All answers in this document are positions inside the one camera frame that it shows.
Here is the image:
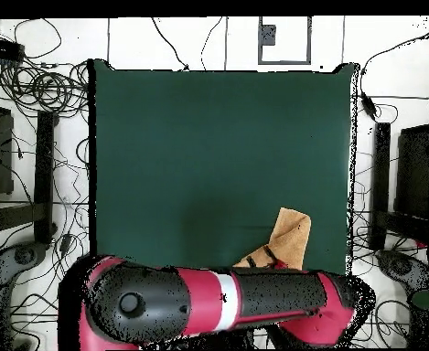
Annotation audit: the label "looped black cable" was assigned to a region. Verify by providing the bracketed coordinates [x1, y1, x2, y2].
[13, 17, 63, 60]

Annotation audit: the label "black floor beam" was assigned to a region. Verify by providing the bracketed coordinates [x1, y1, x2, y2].
[368, 122, 391, 250]
[33, 110, 57, 245]

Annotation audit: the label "thin black cable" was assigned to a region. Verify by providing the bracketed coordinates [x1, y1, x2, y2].
[150, 16, 190, 71]
[199, 16, 225, 71]

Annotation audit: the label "black stand foot with caster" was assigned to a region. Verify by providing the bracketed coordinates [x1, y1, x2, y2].
[376, 250, 429, 295]
[0, 241, 48, 295]

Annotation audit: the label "long black cable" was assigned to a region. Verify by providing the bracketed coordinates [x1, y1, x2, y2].
[359, 16, 429, 94]

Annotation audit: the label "black power adapter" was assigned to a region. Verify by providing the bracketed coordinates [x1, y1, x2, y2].
[359, 92, 378, 121]

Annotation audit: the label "small grey floor box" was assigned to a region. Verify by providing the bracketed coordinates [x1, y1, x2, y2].
[259, 24, 276, 47]

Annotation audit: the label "dark green table cloth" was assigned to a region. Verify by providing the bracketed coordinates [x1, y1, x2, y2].
[92, 58, 358, 304]

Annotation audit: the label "coiled black cables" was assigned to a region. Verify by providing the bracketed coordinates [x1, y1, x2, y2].
[0, 60, 90, 115]

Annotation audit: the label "orange terry towel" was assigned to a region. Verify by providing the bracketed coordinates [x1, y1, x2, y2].
[232, 207, 313, 271]

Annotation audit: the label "black power strip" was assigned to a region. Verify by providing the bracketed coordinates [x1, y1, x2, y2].
[0, 35, 26, 62]

